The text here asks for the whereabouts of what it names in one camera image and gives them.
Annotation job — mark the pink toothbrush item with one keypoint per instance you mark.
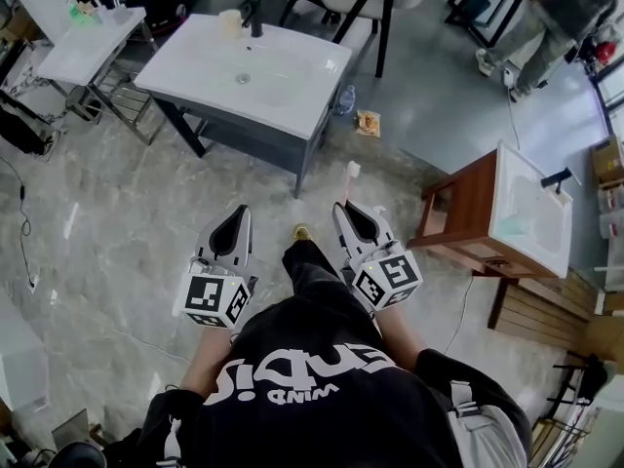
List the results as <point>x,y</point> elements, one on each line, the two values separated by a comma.
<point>352,173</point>

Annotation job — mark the black sink faucet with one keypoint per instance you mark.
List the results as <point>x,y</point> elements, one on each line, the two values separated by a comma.
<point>253,20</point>

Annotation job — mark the beige cup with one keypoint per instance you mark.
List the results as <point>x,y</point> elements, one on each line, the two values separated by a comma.
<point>230,22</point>

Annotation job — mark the white square sink basin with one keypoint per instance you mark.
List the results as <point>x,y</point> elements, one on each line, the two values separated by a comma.
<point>531,222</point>

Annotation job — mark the person's left forearm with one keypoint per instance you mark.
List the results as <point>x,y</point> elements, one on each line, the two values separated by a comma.
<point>207,359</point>

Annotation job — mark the orange snack packet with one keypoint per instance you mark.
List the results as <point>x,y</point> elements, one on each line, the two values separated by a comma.
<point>368,122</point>

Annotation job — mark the black bag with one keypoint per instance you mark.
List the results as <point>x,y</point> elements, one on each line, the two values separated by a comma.
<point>22,125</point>

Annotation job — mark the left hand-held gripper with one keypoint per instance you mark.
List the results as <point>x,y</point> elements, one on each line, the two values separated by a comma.
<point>209,295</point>

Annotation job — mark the black frame table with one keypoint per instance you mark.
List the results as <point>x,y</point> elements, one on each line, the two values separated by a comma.
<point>482,3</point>

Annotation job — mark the cardboard box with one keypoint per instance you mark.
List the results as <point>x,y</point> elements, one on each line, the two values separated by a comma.
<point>609,159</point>

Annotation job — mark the brown wooden vanity cabinet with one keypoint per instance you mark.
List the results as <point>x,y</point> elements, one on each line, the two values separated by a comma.
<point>463,207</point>

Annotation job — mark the clear water bottle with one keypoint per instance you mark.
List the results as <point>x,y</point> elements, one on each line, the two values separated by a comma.
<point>346,99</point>

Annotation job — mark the black angular faucet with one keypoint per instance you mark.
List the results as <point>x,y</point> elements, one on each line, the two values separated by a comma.
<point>556,179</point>

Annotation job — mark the wooden slat pallet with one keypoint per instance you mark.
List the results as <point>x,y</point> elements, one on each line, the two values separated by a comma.
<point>541,310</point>

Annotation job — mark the person's black trouser leg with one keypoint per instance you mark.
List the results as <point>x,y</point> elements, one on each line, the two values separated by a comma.
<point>307,271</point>

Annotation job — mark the person's yellow shoe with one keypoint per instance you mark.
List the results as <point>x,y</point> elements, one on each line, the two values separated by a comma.
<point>302,232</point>

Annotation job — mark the person's black printed shirt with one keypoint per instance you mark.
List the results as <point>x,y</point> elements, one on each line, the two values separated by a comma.
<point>312,407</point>

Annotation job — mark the grey shoulder bag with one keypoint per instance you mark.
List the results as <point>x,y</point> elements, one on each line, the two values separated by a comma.
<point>487,432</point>

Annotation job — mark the dark grey vanity frame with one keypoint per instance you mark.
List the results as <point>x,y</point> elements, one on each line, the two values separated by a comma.
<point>273,137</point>

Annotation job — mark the person's right forearm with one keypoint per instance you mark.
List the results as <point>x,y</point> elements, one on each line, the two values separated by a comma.
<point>397,337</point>

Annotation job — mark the red round object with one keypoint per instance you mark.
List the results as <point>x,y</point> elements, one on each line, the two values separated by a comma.
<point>605,52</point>

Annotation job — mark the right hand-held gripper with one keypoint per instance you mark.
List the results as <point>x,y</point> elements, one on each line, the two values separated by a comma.
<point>387,278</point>

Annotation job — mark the small white washstand top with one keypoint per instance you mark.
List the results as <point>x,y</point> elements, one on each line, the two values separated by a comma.
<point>88,51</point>

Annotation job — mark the white sink counter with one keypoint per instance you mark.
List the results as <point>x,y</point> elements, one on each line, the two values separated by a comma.
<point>292,73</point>

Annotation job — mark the metal washstand rack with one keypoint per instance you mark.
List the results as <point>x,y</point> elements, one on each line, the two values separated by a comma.
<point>124,100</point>

